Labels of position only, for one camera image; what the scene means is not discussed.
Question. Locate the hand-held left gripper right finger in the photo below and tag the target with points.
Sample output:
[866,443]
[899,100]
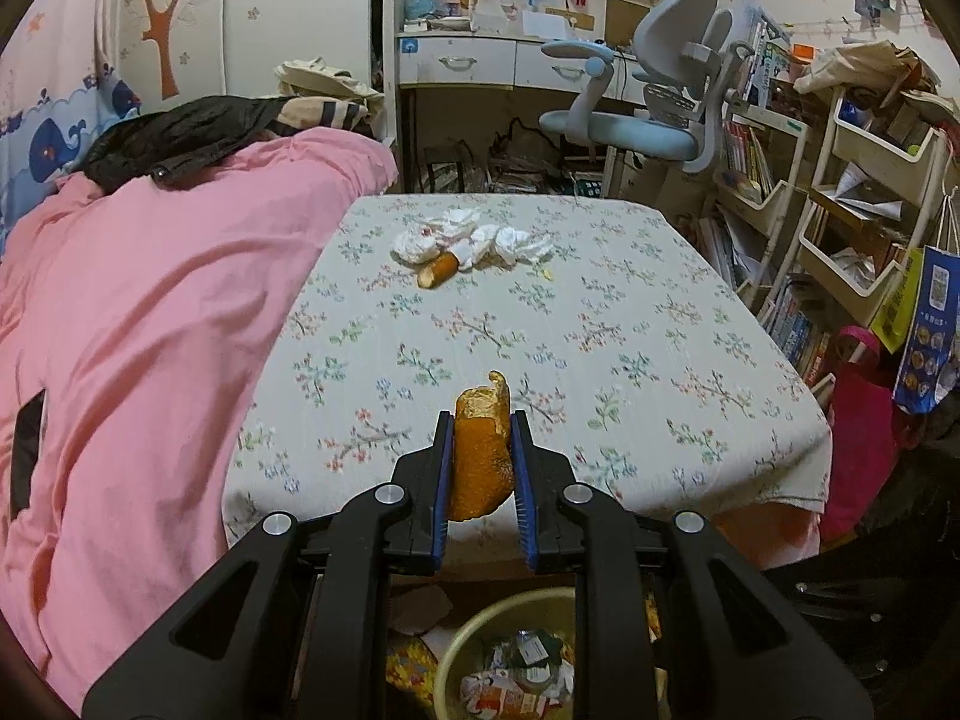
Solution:
[523,495]

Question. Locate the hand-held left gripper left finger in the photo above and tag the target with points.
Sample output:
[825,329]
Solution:
[442,480]

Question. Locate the large orange peel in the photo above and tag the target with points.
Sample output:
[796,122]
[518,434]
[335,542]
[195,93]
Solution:
[480,457]

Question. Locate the yellow trash bin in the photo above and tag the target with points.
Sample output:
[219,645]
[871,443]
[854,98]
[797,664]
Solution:
[466,626]

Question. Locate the brown cardboard piece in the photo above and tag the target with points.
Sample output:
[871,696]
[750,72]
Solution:
[416,607]

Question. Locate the green wrapper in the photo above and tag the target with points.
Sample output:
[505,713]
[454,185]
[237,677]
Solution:
[529,649]

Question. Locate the yellow printed plastic bag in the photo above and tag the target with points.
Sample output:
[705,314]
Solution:
[409,671]

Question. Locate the red-stained crumpled tissue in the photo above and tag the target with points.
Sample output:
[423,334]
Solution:
[416,247]

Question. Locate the pile of books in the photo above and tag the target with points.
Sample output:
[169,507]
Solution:
[795,330]

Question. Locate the bags under desk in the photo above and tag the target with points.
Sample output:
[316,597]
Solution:
[525,165]

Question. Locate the pink blanket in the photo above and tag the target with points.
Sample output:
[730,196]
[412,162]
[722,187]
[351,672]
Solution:
[150,315]

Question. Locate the pink tote bag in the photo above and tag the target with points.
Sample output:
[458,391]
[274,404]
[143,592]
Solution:
[859,420]

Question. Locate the dark cloth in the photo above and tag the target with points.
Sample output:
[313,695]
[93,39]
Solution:
[885,577]

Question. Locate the beige navy striped cloth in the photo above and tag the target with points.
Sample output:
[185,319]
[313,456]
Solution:
[322,116]

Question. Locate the white book cart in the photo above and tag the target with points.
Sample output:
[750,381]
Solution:
[757,187]

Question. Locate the black phone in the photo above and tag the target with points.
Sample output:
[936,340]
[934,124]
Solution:
[28,454]

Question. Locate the yellow green paper bag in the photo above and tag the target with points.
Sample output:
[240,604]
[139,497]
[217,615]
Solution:
[896,307]

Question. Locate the white desk with drawers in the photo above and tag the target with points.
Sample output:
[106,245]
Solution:
[487,64]

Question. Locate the black jacket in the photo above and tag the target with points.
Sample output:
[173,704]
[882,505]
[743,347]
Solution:
[180,139]

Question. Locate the blue paper bag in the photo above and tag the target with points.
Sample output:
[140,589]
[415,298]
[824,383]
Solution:
[926,330]

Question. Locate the white storage cart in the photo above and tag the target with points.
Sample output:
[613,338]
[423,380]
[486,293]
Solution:
[870,187]

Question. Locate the blue grey desk chair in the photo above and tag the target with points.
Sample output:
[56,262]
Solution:
[667,52]

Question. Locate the cork board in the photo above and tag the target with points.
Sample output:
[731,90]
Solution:
[626,21]

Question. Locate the blue whale print fabric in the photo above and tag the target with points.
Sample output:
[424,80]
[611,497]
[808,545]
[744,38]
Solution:
[52,142]

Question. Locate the cream cloth bag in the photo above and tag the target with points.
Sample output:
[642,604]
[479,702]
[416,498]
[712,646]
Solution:
[862,64]

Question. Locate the orange tree wall sticker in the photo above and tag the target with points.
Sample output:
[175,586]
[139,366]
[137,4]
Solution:
[161,22]

